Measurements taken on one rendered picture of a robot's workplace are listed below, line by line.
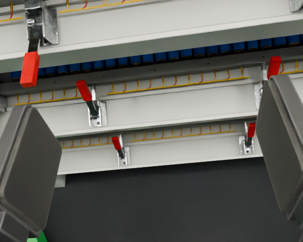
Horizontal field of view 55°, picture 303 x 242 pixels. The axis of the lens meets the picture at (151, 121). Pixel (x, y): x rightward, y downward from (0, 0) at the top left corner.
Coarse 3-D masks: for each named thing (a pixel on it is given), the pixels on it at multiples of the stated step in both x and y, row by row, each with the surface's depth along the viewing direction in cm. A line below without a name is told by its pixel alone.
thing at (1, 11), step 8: (48, 0) 31; (56, 0) 31; (64, 0) 31; (72, 0) 31; (80, 0) 31; (88, 0) 31; (96, 0) 31; (0, 8) 32; (8, 8) 32; (16, 8) 31; (24, 8) 31
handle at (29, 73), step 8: (32, 24) 29; (32, 32) 29; (40, 32) 29; (32, 40) 29; (32, 48) 28; (32, 56) 27; (24, 64) 27; (32, 64) 27; (24, 72) 27; (32, 72) 27; (24, 80) 26; (32, 80) 26
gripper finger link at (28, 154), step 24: (24, 120) 10; (0, 144) 10; (24, 144) 10; (48, 144) 12; (0, 168) 9; (24, 168) 10; (48, 168) 12; (0, 192) 9; (24, 192) 10; (48, 192) 11; (0, 216) 9; (24, 216) 10; (0, 240) 9; (24, 240) 10
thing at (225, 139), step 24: (240, 120) 61; (72, 144) 65; (96, 144) 66; (120, 144) 60; (144, 144) 65; (168, 144) 64; (192, 144) 64; (216, 144) 63; (240, 144) 62; (72, 168) 66; (96, 168) 66; (120, 168) 65
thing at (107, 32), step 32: (128, 0) 31; (160, 0) 30; (192, 0) 30; (224, 0) 30; (256, 0) 29; (288, 0) 29; (0, 32) 32; (64, 32) 31; (96, 32) 31; (128, 32) 30; (160, 32) 30; (192, 32) 30; (224, 32) 30; (256, 32) 31; (288, 32) 32; (0, 64) 33; (64, 64) 35
